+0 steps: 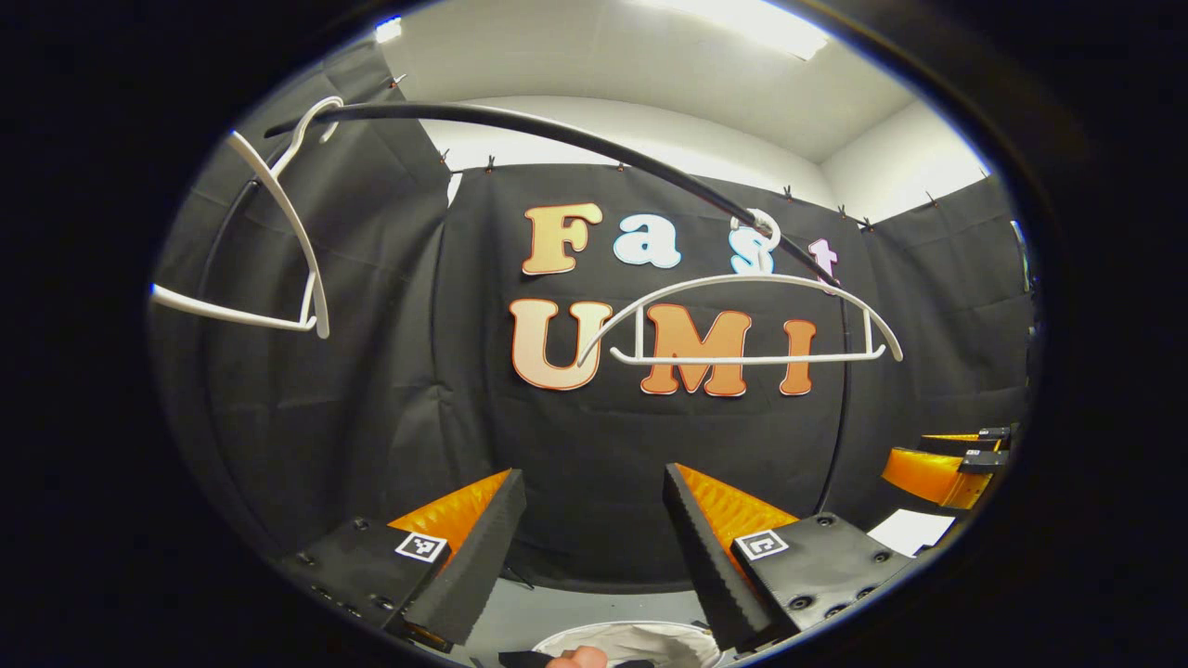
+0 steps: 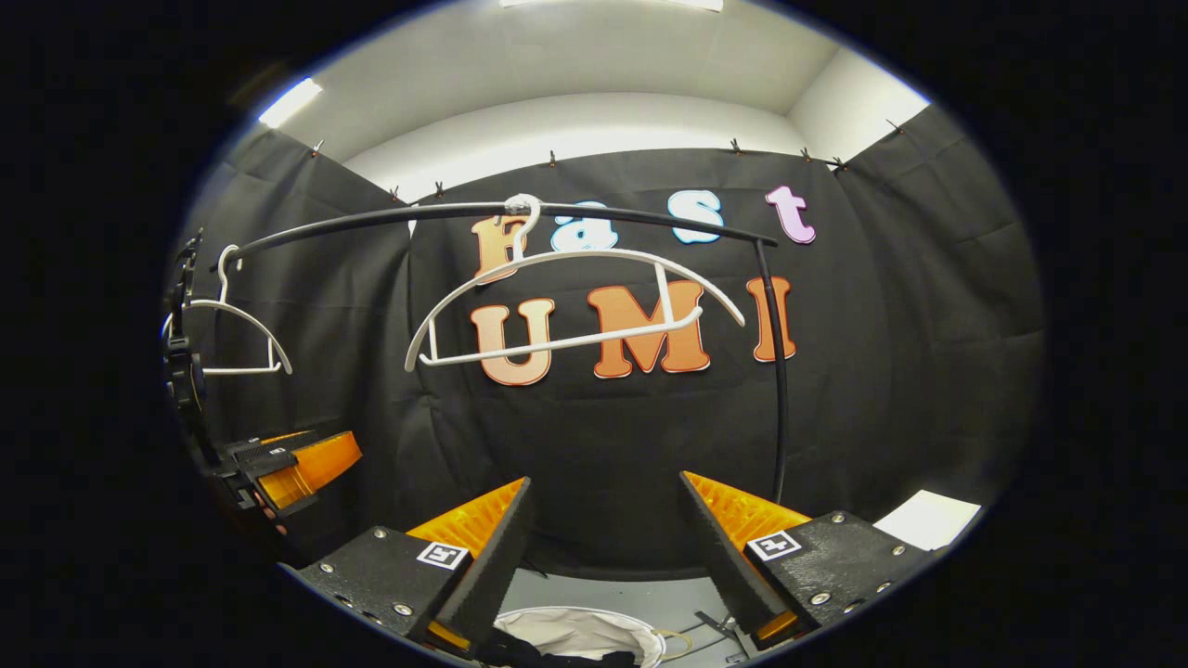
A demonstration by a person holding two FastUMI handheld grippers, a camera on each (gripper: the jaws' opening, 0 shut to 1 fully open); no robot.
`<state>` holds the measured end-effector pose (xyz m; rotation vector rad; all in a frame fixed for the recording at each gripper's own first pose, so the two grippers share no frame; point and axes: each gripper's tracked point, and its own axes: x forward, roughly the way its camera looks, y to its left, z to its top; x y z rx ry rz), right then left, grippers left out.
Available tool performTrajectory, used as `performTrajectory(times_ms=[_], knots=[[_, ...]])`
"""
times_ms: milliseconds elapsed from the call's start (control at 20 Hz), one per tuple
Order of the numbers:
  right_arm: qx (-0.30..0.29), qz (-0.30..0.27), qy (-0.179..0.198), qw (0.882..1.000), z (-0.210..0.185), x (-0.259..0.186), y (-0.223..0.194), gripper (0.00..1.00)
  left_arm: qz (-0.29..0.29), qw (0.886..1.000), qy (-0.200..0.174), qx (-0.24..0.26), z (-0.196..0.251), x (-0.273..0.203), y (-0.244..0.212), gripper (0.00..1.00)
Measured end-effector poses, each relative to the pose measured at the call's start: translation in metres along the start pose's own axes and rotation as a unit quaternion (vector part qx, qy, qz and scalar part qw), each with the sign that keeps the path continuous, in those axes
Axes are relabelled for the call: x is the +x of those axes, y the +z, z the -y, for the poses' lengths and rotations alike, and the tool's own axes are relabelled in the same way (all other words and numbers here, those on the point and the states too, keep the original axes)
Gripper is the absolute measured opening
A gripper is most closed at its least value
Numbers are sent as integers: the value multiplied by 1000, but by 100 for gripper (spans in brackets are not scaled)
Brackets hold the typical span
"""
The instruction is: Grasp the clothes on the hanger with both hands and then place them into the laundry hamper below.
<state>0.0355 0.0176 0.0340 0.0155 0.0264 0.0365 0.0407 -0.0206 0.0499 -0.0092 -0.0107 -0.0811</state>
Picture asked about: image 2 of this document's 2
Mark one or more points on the white clothes hanger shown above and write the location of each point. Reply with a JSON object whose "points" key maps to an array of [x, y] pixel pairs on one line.
{"points": [[241, 371], [594, 253]]}

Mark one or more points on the black backdrop cloth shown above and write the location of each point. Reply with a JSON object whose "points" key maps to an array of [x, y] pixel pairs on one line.
{"points": [[910, 325]]}

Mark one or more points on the small ceiling light panel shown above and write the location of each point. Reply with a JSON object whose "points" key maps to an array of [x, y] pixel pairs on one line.
{"points": [[290, 102]]}

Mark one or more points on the black clothes rack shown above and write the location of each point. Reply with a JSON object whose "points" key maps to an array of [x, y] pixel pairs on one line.
{"points": [[390, 213]]}

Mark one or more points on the row of backdrop clips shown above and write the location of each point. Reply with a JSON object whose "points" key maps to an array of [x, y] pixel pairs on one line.
{"points": [[552, 159]]}

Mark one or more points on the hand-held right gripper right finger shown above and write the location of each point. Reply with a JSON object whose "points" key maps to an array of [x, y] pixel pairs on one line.
{"points": [[719, 557]]}

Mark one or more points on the white paper sheet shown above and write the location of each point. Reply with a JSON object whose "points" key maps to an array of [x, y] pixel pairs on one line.
{"points": [[928, 520]]}

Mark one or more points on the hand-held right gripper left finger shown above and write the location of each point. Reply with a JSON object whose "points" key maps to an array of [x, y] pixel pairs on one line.
{"points": [[497, 557]]}

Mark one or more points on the black knit jacket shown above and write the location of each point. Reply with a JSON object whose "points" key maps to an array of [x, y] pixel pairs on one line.
{"points": [[557, 661]]}

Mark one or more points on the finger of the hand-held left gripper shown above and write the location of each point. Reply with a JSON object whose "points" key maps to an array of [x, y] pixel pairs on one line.
{"points": [[306, 467], [264, 443]]}

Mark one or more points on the white laundry hamper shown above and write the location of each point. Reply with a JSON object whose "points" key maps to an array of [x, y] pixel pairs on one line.
{"points": [[575, 631]]}

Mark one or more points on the large ceiling light panel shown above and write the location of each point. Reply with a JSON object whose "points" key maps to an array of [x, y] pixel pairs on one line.
{"points": [[613, 4]]}

